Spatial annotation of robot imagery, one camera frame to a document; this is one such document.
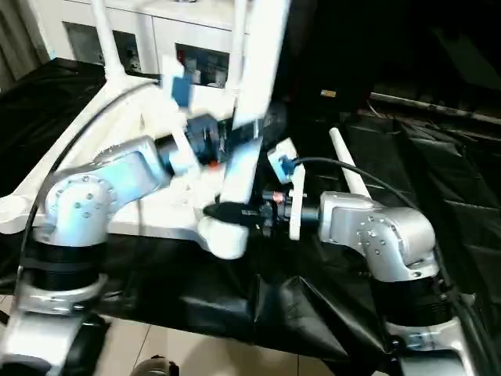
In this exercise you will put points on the white plastic table top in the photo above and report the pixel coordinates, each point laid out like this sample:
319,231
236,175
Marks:
164,204

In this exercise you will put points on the white plastic table leg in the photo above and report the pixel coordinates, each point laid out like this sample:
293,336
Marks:
348,160
106,39
258,78
239,47

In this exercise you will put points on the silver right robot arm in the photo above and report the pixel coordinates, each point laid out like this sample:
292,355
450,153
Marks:
383,235

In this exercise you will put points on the small red bottle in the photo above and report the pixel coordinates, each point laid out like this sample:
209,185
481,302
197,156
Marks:
182,59

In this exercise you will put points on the black plastic mat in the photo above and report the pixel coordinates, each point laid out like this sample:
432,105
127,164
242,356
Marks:
274,305

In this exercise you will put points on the white glass-door cabinet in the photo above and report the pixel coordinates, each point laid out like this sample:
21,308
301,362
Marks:
156,27

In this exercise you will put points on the small gold label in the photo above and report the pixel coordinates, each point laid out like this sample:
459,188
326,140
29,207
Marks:
328,93

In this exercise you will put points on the black low bench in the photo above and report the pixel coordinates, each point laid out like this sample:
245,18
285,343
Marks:
438,102

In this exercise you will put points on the grey curtain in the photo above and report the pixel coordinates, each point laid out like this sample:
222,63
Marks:
16,39

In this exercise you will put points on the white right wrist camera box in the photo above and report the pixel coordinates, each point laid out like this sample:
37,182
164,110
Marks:
290,176

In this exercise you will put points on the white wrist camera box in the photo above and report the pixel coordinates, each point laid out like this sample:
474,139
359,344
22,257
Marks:
290,176
178,102

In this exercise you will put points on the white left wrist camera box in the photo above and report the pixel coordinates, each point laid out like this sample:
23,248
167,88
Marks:
178,102

